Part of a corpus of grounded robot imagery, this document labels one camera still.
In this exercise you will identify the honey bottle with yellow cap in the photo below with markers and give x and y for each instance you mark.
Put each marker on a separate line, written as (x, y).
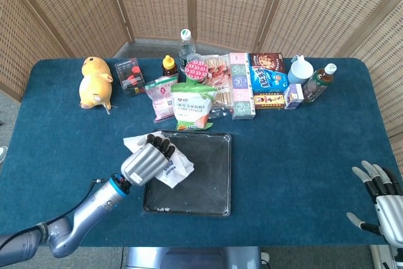
(169, 67)

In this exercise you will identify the clear water bottle white cap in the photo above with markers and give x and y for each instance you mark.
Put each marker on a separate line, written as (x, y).
(186, 48)

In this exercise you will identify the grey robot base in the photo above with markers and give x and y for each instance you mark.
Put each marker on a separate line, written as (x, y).
(195, 258)

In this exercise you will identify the blue cookie box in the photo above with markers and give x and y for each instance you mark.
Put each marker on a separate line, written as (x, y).
(266, 73)

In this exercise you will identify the black box with red parts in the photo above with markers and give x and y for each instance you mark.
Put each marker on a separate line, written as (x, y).
(129, 77)

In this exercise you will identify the yellow plush toy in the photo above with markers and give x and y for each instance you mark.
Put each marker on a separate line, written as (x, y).
(94, 86)

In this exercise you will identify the corn starch bag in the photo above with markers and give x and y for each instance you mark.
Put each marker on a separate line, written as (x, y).
(190, 105)

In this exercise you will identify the pink zip bag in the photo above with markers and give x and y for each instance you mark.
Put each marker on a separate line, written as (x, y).
(162, 99)

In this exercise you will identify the light blue pitcher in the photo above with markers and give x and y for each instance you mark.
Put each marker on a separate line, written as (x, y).
(299, 72)

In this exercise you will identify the cup with red patterned lid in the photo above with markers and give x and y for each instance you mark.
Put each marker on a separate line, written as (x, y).
(196, 70)

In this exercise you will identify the small white purple box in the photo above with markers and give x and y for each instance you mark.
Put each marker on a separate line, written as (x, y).
(292, 95)

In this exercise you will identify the small yellow red box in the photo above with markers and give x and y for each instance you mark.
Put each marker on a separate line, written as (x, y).
(269, 100)

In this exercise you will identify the long pink green box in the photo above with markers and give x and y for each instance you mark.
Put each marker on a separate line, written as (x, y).
(240, 86)

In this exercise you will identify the biscuit stick package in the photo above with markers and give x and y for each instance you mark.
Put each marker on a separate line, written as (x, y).
(220, 73)

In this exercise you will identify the black baking tray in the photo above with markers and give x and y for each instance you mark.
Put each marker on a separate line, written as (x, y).
(207, 177)

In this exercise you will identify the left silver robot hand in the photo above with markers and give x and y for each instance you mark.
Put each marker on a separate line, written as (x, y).
(143, 163)

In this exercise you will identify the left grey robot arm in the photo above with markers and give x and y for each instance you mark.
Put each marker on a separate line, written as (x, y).
(91, 207)

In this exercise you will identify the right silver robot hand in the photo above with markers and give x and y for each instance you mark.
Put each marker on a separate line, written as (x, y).
(390, 215)

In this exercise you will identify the blue felt table cover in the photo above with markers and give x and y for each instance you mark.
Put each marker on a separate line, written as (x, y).
(283, 155)

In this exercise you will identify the tea bottle with white cap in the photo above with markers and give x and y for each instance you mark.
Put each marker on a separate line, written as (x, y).
(316, 86)

